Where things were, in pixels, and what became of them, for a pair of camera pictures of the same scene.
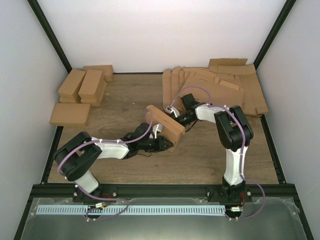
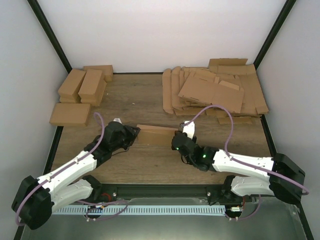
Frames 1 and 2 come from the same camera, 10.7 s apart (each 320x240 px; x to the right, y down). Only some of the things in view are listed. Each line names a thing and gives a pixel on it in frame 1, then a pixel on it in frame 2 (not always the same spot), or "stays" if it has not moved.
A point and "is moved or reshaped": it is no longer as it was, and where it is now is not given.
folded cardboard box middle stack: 92,87 stays
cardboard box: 173,129 is moved or reshaped
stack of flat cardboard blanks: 226,82 stays
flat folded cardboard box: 71,114 stays
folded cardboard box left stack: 68,91 stays
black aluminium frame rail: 251,191 stays
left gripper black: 161,142 → 132,135
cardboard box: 107,71 stays
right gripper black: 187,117 → 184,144
